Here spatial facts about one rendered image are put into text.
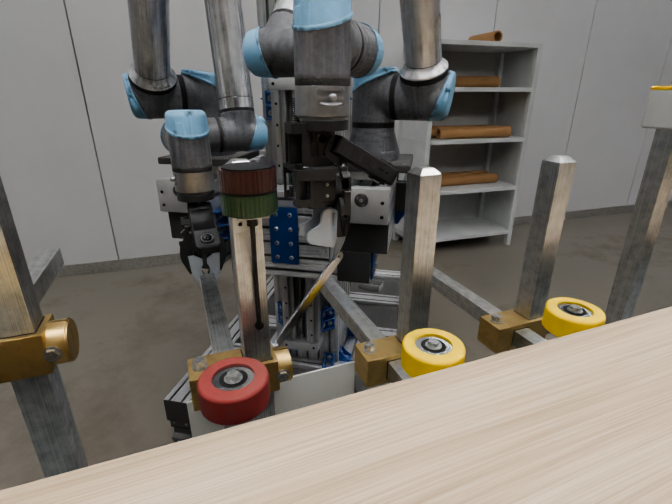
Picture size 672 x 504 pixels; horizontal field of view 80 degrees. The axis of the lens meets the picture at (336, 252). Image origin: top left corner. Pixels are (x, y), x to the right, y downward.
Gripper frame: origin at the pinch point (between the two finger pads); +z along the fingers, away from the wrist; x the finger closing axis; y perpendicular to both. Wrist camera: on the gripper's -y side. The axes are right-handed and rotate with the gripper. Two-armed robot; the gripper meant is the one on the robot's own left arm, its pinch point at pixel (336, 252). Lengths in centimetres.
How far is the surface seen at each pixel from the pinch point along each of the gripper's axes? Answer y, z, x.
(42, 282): 42.4, 2.7, -10.1
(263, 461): 17.9, 7.5, 28.2
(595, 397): -17.4, 7.3, 33.1
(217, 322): 18.9, 11.4, -4.6
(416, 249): -8.6, -2.7, 9.5
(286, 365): 11.2, 11.7, 10.0
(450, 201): -205, 65, -239
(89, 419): 67, 98, -97
